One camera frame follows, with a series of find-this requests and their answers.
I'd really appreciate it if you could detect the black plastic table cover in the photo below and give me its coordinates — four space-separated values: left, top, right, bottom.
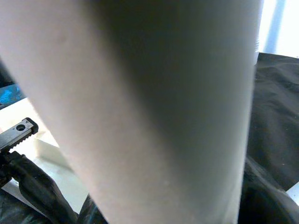
0 52 299 224

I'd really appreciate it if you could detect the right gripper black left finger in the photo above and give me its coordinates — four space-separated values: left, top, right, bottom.
78 195 110 224

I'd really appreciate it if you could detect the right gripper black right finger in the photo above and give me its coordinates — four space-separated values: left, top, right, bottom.
239 185 299 224

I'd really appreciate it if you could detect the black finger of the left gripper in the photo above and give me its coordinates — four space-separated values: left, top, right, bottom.
0 150 79 224

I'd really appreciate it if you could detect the white plastic children table top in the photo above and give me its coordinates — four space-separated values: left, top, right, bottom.
0 97 89 214

